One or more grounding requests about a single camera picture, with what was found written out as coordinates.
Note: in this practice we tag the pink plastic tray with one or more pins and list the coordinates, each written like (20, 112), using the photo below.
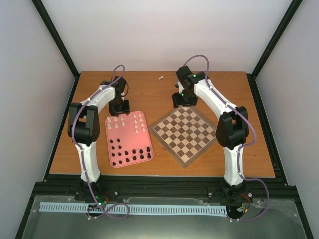
(132, 143)

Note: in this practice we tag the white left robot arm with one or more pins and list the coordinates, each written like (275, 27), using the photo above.
(84, 123)

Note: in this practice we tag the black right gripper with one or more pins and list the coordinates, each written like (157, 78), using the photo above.
(177, 102)

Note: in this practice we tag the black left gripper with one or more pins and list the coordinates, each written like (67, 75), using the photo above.
(125, 110)

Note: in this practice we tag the light blue cable duct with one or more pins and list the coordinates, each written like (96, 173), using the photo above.
(135, 209)

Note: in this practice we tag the black aluminium frame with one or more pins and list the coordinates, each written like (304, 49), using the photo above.
(68, 185)

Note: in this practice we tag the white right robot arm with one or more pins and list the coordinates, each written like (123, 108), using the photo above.
(232, 128)

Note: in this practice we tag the wooden chess board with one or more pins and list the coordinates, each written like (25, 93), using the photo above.
(186, 135)

